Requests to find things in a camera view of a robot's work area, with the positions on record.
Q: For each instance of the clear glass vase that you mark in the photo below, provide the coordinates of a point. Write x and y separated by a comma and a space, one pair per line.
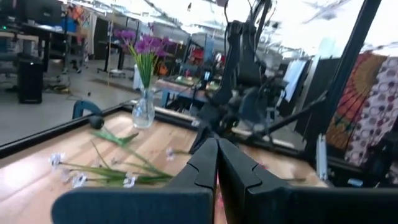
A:
143, 112

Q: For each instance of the black floor bin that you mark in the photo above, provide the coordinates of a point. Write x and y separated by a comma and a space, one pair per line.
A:
30, 81

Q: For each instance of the pale violet flower bunch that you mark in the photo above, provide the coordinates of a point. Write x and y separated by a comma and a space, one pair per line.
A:
109, 175
170, 153

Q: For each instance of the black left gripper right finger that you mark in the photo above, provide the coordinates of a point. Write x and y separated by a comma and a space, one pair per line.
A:
280, 205

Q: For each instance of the blue table clamp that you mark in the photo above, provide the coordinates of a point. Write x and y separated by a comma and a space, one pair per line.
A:
83, 107

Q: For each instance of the purple circle patterned cloth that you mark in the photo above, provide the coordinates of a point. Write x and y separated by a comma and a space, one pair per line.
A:
376, 118

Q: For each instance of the blue background table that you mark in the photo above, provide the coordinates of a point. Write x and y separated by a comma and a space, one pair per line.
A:
177, 88

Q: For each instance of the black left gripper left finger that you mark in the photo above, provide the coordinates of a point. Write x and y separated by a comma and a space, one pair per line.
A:
155, 205

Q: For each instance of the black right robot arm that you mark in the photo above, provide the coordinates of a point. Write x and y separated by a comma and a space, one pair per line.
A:
239, 62

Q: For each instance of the loose green leaf stem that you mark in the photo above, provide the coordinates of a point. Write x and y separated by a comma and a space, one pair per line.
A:
116, 138

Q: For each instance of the orange patterned tapestry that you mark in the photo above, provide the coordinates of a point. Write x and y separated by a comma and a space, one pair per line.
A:
354, 99

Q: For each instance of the dark background desk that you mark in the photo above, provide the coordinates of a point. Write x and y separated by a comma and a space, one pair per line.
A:
43, 31

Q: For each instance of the magenta artificial flower bunch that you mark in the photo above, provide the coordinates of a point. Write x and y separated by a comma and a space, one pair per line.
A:
146, 53

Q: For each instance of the black aluminium table frame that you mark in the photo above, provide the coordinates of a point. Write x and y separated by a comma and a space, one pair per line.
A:
46, 135

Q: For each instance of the black round knob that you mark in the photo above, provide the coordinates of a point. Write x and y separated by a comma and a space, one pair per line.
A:
96, 122

